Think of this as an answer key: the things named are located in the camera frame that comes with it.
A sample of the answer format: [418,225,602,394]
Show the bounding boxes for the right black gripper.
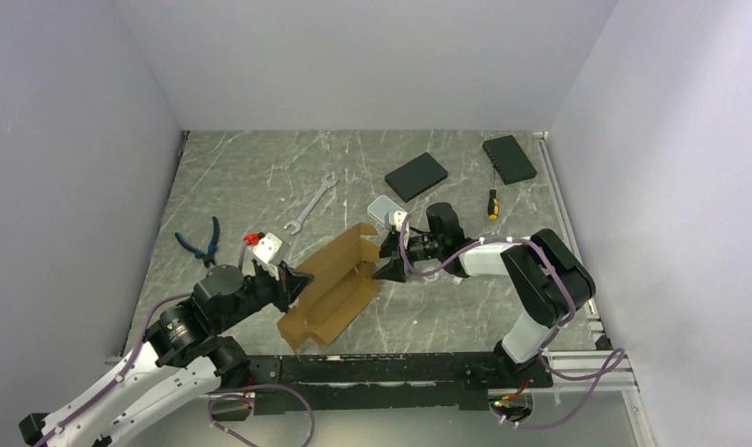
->
[372,232,444,283]

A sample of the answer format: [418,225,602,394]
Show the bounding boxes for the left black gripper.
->
[215,258,315,332]

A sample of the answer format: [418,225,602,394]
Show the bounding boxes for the brown cardboard box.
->
[276,223,382,354]

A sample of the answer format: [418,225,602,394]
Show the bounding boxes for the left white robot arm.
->
[20,262,314,446]

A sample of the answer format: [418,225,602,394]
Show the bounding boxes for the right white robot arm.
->
[373,202,597,386]

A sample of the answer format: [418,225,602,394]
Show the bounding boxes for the silver open-end wrench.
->
[283,172,338,235]

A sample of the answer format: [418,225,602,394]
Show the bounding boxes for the yellow black screwdriver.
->
[487,168,500,220]

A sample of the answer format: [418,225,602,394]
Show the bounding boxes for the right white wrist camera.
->
[384,210,409,233]

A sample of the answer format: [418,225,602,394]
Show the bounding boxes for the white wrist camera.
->
[243,233,289,278]
[384,210,409,233]

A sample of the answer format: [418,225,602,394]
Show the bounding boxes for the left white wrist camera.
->
[243,233,289,278]

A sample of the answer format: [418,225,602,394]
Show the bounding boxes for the black flat network switch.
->
[384,152,449,202]

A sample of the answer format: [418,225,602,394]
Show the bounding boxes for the blue handled pliers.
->
[174,215,222,269]

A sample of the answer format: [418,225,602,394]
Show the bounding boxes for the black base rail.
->
[222,351,553,415]

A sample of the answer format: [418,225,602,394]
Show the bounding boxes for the black ported switch box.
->
[481,135,537,185]

